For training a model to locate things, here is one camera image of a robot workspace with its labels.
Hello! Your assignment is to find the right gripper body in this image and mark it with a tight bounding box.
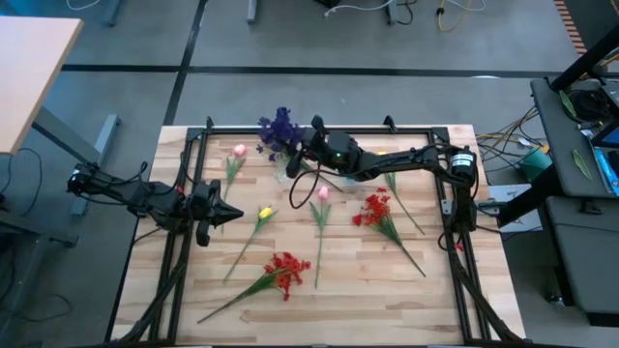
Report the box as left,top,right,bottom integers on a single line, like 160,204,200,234
300,126,362,173

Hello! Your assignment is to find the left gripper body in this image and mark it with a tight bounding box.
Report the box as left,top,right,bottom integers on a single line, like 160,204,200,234
187,179,223,247

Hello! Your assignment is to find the clear glass vase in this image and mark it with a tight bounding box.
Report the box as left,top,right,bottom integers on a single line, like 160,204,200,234
274,152,295,184

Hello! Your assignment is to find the pink artificial tulip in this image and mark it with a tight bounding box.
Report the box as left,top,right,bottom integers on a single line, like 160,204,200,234
309,186,334,290
221,143,249,236

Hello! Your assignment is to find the red artificial flower bunch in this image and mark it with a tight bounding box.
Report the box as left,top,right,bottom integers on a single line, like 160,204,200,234
351,187,427,279
196,251,312,325

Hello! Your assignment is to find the gray desk leg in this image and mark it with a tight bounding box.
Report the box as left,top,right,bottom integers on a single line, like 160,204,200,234
31,105,122,218

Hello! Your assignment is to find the black stand leg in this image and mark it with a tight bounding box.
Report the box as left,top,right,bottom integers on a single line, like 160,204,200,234
496,163,563,228
549,21,619,93

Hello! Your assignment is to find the white paper sheet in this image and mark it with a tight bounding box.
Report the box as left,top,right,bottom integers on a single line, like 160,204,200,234
486,183,544,234

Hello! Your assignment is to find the light wooden desk top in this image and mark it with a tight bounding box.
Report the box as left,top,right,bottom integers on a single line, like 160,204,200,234
0,16,84,156

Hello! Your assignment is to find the gray side table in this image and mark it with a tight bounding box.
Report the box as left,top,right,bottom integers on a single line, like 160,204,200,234
530,76,619,199

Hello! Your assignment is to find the green loose leaf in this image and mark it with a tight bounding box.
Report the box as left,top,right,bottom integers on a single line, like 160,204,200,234
572,148,594,182
559,89,578,121

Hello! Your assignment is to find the orange striped strip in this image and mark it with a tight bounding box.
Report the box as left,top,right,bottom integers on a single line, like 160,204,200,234
552,0,589,55

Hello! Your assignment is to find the dark gray bench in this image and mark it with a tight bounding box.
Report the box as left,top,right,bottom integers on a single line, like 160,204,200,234
544,195,619,328

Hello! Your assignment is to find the laptop with blue screen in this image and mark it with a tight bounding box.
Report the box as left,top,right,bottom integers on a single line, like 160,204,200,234
589,120,619,197

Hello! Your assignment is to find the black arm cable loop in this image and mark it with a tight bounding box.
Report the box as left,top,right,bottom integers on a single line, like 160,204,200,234
288,162,324,210

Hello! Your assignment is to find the black aluminium table frame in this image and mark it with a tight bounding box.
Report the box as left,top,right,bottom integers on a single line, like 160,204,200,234
108,115,526,347

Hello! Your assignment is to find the white floor cable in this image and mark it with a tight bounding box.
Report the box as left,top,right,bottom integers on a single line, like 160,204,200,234
322,0,396,18

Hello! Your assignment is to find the yellow cable bundle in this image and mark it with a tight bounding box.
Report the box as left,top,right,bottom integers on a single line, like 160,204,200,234
476,106,550,163

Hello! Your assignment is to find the yellow floor cable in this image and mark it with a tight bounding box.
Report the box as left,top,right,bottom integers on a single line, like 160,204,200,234
436,0,474,34

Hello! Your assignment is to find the black cable coil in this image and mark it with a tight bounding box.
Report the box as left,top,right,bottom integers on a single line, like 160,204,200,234
566,88,605,123

